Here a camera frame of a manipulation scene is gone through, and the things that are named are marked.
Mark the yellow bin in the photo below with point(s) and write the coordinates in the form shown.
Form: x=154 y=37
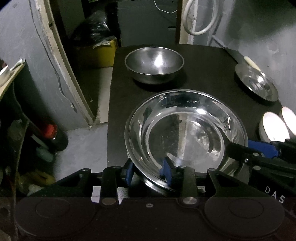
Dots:
x=104 y=55

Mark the wooden side shelf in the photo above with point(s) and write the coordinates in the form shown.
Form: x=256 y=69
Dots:
x=15 y=70

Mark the large steel plate front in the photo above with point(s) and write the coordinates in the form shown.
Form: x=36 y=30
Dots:
x=190 y=128

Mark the black garbage bag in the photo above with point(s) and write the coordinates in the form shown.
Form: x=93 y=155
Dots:
x=93 y=31

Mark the red capped dark bottle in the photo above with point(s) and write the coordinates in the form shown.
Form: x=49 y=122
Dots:
x=56 y=139

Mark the dark grey cabinet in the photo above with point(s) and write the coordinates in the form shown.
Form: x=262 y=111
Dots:
x=147 y=22

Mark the steel plate with sticker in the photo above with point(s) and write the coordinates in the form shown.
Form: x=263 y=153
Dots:
x=257 y=82

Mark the deep steel bowl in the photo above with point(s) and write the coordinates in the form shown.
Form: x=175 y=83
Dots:
x=154 y=65

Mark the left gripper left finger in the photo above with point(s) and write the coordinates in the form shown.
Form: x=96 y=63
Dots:
x=112 y=178

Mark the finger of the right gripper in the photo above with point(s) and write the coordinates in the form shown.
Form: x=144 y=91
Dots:
x=252 y=157

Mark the white ceramic bowl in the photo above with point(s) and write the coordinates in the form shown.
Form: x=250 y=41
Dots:
x=289 y=118
x=272 y=128

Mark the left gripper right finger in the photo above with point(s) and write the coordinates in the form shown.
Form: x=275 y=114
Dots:
x=182 y=180

